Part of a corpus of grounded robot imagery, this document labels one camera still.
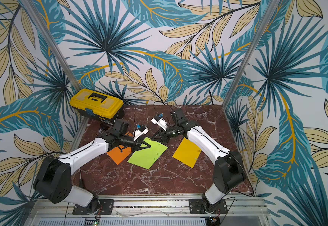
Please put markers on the black screwdriver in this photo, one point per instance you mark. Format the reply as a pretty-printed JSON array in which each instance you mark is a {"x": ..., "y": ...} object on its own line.
[{"x": 81, "y": 182}]

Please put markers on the yellow black toolbox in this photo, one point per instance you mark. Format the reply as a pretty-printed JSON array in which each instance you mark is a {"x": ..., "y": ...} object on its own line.
[{"x": 98, "y": 106}]

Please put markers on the aluminium corner post right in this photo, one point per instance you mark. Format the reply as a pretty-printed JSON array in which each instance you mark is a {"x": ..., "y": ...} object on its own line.
[{"x": 252, "y": 46}]

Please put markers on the aluminium front rail frame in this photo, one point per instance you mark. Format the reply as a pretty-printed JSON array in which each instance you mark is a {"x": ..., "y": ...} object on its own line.
[{"x": 154, "y": 210}]

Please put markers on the yellow paper sheet stack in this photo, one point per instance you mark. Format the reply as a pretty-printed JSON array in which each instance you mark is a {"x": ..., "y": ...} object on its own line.
[{"x": 187, "y": 153}]

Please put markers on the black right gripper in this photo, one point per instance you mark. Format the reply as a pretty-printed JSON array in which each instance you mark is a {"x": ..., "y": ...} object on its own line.
[{"x": 164, "y": 133}]

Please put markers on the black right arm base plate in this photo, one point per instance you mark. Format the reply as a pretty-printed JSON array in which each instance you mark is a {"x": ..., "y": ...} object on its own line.
[{"x": 202, "y": 206}]

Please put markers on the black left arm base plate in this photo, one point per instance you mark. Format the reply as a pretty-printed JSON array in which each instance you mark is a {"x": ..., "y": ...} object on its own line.
[{"x": 96, "y": 207}]

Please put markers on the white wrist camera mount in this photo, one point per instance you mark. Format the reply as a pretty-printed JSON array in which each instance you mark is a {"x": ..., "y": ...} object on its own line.
[
  {"x": 160, "y": 121},
  {"x": 141, "y": 129}
]

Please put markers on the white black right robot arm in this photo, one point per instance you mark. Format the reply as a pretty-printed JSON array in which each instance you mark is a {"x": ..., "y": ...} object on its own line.
[{"x": 229, "y": 170}]

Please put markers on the green paper sheet stack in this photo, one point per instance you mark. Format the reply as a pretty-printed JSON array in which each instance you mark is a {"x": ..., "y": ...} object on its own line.
[{"x": 147, "y": 157}]

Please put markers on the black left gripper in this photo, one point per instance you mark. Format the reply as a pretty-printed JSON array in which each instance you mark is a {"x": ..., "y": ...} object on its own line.
[{"x": 139, "y": 144}]

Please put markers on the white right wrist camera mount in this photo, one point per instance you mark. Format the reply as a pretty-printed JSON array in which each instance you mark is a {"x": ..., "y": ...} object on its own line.
[{"x": 160, "y": 121}]

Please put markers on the aluminium corner post left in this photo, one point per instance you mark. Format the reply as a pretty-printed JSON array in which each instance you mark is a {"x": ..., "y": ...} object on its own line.
[{"x": 45, "y": 32}]

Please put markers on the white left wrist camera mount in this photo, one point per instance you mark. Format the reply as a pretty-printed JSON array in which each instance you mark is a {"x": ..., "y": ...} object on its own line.
[{"x": 141, "y": 129}]

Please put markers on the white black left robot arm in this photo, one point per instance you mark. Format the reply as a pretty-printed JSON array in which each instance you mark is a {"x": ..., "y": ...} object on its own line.
[{"x": 53, "y": 180}]

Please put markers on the orange paper sheet stack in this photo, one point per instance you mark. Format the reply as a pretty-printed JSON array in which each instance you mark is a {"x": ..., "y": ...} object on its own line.
[{"x": 116, "y": 156}]

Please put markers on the aluminium corner post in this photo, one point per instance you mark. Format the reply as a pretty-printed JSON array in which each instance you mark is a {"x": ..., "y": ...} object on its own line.
[
  {"x": 45, "y": 32},
  {"x": 252, "y": 46}
]

